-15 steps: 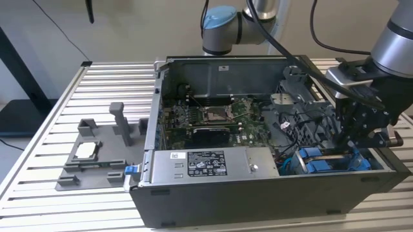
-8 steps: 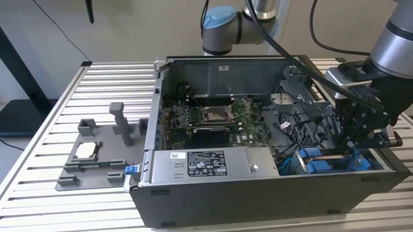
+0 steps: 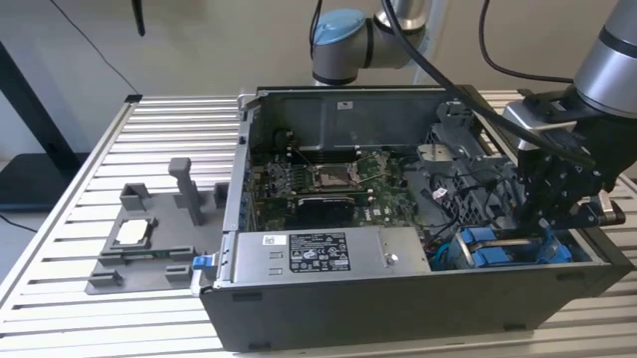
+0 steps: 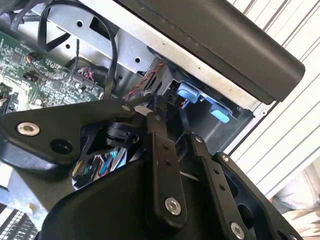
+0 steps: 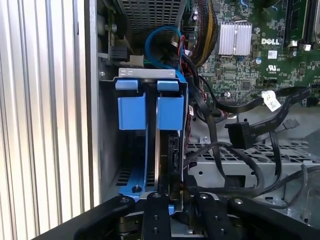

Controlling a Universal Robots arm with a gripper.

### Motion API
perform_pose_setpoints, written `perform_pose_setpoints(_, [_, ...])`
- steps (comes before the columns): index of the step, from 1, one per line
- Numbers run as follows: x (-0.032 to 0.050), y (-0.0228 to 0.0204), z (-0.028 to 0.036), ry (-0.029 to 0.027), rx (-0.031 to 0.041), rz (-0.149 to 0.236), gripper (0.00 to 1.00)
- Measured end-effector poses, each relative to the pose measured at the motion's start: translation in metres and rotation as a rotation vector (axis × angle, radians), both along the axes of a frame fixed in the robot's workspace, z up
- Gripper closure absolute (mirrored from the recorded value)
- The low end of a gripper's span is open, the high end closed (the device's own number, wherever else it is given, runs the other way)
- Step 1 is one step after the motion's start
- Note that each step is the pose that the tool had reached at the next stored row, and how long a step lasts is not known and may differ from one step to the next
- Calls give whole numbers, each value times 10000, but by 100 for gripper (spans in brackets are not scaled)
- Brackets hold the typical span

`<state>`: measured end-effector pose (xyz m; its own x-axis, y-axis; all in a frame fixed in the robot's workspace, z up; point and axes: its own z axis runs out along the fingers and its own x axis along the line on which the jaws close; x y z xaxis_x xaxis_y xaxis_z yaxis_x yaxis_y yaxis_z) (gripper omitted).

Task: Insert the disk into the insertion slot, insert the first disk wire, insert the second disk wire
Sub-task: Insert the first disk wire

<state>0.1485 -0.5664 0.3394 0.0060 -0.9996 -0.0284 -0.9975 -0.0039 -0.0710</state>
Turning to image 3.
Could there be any black plastic fan shroud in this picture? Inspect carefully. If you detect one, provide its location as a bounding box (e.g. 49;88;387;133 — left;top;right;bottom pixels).
400;122;518;233

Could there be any green motherboard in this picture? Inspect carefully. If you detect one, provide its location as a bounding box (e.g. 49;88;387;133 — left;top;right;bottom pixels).
248;148;434;232

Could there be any silver power supply unit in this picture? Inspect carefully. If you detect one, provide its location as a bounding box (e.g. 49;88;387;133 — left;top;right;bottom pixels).
212;225;431;290

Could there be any CPU socket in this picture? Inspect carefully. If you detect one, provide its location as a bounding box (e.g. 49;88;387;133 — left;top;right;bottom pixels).
303;162;360;192

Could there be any black graphics card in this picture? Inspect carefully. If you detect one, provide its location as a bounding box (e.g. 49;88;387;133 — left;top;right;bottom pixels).
295;196;358;229

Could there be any locking lever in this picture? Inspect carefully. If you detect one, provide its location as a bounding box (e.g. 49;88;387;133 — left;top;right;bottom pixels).
289;145;319;169

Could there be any dark grey PC case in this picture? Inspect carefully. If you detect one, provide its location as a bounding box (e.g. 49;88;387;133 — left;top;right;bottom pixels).
197;84;634;354

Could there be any blue case latch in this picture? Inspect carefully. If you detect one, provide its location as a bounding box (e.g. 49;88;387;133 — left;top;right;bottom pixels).
189;254;213;275

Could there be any grey parts rack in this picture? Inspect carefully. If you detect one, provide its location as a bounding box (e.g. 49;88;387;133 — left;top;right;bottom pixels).
84;157;231;295

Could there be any silver CPU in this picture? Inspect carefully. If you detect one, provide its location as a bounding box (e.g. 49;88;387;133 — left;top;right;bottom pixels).
115;219;151;245

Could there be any black monitor stand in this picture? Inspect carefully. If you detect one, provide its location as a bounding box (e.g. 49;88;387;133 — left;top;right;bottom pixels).
0;40;92;213

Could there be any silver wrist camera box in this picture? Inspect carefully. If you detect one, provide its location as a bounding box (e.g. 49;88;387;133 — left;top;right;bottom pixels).
500;87;582;151

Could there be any black wire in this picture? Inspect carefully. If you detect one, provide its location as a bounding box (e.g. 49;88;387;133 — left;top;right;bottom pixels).
426;163;518;240

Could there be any curved black cable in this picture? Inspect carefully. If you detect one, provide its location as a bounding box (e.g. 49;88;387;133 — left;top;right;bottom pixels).
479;0;574;84

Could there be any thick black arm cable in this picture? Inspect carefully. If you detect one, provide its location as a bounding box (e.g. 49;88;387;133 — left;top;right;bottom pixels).
379;0;595;169

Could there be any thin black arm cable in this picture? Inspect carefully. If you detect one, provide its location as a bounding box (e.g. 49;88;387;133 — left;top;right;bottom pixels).
307;0;323;43

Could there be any black hanging strap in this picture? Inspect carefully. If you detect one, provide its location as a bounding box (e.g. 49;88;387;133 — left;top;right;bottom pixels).
131;0;147;37

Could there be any thin black wall cable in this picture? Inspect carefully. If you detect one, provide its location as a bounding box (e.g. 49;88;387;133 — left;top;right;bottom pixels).
49;0;141;97

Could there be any black floor cable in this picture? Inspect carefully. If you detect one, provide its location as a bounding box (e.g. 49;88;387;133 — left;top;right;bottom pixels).
0;213;37;234

